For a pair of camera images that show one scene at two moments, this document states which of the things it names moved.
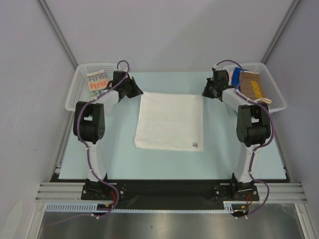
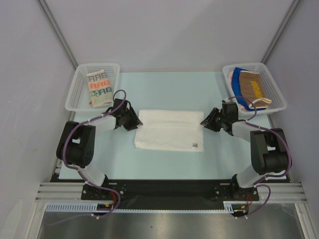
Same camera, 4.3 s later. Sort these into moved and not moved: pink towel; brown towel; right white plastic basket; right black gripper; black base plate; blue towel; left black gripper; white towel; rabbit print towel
Moved: right black gripper; left black gripper; white towel
Not moved: black base plate; brown towel; blue towel; right white plastic basket; pink towel; rabbit print towel
